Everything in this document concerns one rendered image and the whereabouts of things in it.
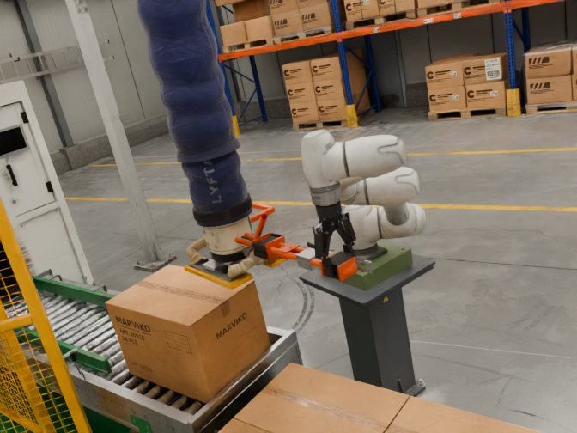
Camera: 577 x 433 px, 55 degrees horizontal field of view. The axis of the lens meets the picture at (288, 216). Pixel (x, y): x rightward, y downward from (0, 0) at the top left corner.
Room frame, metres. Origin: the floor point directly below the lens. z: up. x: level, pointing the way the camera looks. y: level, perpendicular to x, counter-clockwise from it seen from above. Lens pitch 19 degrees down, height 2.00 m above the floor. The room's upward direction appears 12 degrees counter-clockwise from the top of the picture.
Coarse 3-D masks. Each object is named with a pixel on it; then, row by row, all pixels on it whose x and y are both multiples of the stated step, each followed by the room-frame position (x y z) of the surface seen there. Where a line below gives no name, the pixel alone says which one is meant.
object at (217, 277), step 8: (192, 264) 2.07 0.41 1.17; (200, 264) 2.06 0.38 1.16; (192, 272) 2.03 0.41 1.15; (200, 272) 1.99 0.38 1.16; (208, 272) 1.96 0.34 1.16; (216, 272) 1.94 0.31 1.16; (224, 272) 1.91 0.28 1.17; (216, 280) 1.89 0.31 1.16; (224, 280) 1.87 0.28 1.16; (232, 280) 1.85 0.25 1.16; (240, 280) 1.84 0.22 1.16; (248, 280) 1.86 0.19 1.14; (232, 288) 1.82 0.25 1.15
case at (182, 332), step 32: (160, 288) 2.40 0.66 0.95; (192, 288) 2.33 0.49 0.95; (224, 288) 2.25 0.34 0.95; (256, 288) 2.27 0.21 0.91; (128, 320) 2.28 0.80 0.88; (160, 320) 2.11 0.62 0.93; (192, 320) 2.02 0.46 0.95; (224, 320) 2.11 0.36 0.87; (256, 320) 2.24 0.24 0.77; (128, 352) 2.34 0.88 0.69; (160, 352) 2.16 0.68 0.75; (192, 352) 2.00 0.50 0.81; (224, 352) 2.07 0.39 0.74; (256, 352) 2.20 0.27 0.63; (160, 384) 2.22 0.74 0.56; (192, 384) 2.05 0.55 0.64; (224, 384) 2.04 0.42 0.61
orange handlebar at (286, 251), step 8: (256, 208) 2.31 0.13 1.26; (264, 208) 2.25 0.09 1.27; (272, 208) 2.21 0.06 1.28; (256, 216) 2.16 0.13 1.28; (240, 240) 1.93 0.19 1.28; (248, 240) 1.91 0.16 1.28; (272, 248) 1.78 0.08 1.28; (280, 248) 1.75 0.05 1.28; (288, 248) 1.74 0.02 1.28; (296, 248) 1.74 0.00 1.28; (304, 248) 1.72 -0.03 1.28; (280, 256) 1.75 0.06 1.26; (288, 256) 1.70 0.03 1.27; (312, 264) 1.61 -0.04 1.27; (352, 264) 1.53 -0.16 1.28; (344, 272) 1.51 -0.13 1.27
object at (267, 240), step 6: (276, 234) 1.87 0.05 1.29; (258, 240) 1.86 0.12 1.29; (264, 240) 1.85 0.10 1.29; (270, 240) 1.84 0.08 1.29; (276, 240) 1.81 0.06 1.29; (282, 240) 1.82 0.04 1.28; (252, 246) 1.83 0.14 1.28; (258, 246) 1.80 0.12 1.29; (264, 246) 1.80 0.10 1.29; (270, 246) 1.79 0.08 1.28; (276, 246) 1.81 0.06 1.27; (258, 252) 1.82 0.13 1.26; (264, 252) 1.79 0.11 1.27; (264, 258) 1.78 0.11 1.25; (270, 258) 1.78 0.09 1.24
